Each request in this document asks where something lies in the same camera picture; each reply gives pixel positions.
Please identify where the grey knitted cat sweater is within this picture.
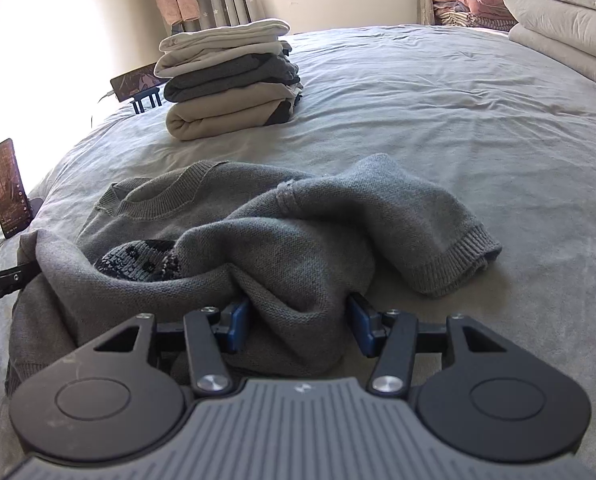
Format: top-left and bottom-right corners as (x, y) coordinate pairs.
(5, 154), (501, 393)

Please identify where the phone at bed edge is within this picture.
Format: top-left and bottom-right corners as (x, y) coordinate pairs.
(0, 139), (33, 238)

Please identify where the blue phone stand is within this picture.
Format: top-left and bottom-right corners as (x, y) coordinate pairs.
(130, 87), (162, 115)

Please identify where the phone on blue stand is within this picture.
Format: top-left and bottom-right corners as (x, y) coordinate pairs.
(110, 63), (168, 102)

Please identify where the grey bed sheet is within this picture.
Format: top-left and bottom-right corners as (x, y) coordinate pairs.
(0, 26), (596, 479)

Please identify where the tan folded garment bottom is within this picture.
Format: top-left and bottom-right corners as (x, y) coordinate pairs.
(165, 82), (303, 141)

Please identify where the cream folded garment top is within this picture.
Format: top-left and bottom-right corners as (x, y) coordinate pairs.
(159, 18), (290, 53)

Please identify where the dark grey folded garment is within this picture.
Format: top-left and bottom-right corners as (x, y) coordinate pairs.
(163, 53), (300, 103)

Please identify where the grey folded duvet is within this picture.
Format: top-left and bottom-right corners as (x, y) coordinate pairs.
(503, 0), (596, 82)

